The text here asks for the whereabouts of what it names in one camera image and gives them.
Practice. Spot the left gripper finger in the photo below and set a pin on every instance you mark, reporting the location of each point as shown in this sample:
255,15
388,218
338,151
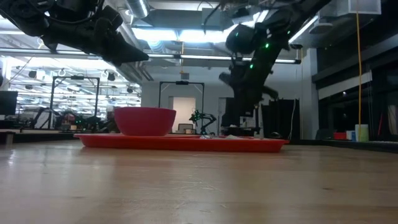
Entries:
118,49

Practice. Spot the magenta plastic bowl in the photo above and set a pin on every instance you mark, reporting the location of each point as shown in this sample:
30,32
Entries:
144,121

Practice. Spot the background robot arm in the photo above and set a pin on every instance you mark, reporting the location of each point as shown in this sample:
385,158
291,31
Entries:
199,116

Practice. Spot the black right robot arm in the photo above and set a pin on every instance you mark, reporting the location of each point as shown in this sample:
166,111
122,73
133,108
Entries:
280,25

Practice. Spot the red plastic tray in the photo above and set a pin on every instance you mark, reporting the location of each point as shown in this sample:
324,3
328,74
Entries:
186,144

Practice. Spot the black curtain panels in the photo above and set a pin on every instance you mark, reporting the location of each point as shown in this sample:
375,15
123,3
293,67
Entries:
280,118

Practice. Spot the black dome object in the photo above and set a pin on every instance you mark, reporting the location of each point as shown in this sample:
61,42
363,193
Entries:
275,135

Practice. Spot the white door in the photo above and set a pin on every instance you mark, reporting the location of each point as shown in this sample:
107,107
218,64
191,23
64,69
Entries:
183,109

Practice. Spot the person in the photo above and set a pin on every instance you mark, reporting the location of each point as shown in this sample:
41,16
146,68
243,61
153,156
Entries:
109,121

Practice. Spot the black monitor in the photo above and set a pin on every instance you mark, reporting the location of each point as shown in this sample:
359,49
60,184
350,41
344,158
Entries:
7,102

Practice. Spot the small red box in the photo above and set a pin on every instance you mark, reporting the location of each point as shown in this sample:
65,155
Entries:
339,136

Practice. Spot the blue and white box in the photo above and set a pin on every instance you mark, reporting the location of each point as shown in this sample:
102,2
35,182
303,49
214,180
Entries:
350,135

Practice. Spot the pale green cylinder container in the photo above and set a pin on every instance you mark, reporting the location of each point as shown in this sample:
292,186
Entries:
362,133

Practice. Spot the white ceiling box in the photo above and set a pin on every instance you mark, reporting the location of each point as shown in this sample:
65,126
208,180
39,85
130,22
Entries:
365,6

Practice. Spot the black gantry frame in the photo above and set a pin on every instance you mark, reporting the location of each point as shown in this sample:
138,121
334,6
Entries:
76,77
182,82

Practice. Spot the silver ceiling duct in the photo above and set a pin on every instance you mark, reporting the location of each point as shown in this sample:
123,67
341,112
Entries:
138,7

